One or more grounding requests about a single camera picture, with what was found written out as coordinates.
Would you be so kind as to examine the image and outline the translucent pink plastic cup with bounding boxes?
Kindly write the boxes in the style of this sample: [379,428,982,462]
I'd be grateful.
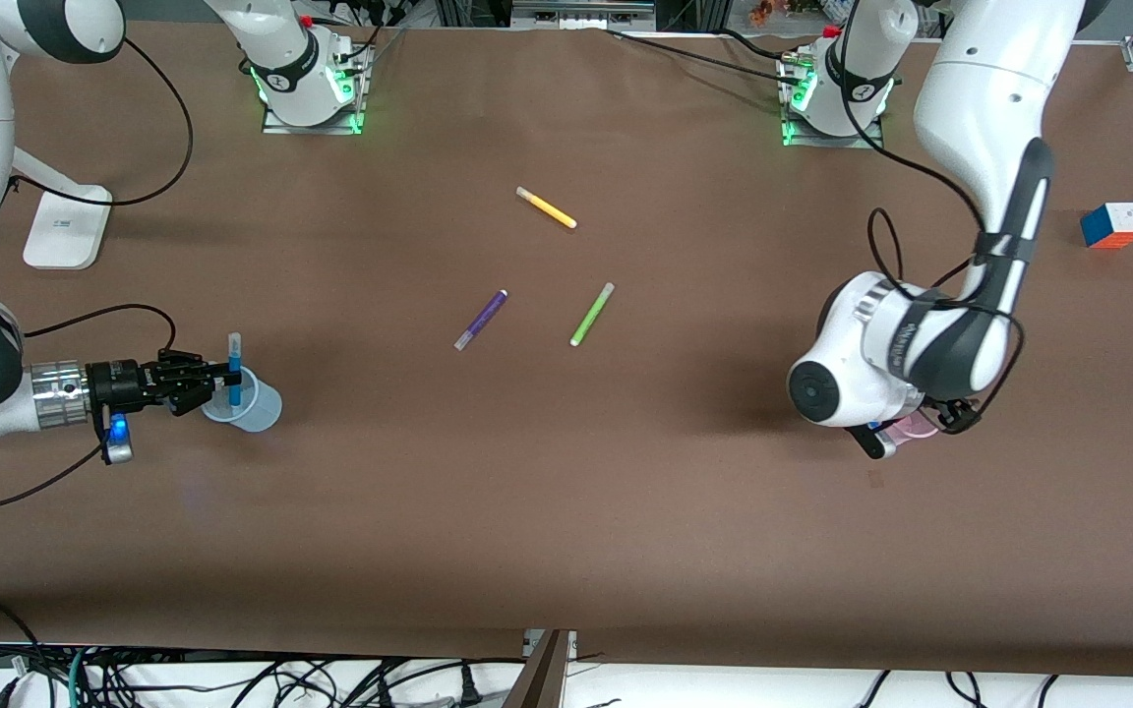
[879,411,944,443]

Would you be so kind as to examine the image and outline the translucent blue plastic cup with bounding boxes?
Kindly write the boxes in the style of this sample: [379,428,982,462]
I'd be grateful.
[199,366,283,434]

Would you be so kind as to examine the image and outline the white desk lamp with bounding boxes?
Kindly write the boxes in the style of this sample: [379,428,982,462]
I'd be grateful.
[11,147,114,271]

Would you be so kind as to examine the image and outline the colourful puzzle cube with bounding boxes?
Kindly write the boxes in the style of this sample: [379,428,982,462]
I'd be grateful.
[1080,202,1133,251]

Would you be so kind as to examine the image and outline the purple marker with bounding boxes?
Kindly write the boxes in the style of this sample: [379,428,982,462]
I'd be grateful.
[453,288,509,352]

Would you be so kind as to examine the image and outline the green marker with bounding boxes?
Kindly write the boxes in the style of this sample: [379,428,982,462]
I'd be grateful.
[569,282,616,347]

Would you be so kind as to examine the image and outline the yellow marker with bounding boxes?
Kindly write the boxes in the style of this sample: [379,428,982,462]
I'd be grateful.
[515,186,578,230]

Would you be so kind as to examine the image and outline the brown table cover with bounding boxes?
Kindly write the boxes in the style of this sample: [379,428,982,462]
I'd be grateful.
[0,20,1133,679]

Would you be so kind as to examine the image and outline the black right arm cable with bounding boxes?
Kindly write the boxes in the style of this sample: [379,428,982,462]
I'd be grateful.
[0,37,196,511]

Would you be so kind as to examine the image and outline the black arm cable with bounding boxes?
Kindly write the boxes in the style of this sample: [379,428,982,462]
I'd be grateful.
[0,37,196,511]
[840,0,1028,434]

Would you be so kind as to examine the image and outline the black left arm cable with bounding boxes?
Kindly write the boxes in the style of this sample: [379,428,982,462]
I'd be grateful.
[840,0,1028,434]

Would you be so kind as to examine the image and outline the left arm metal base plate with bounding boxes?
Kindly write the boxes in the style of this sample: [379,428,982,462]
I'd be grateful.
[779,49,885,149]

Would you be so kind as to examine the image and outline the black cable on table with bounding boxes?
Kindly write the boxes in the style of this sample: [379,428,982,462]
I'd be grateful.
[604,28,805,80]

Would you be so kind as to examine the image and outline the brown support post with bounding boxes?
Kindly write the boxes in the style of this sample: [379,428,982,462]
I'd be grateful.
[503,629,573,708]

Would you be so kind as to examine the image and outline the aluminium frame rail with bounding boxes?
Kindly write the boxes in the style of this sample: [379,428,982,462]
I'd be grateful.
[512,0,657,30]

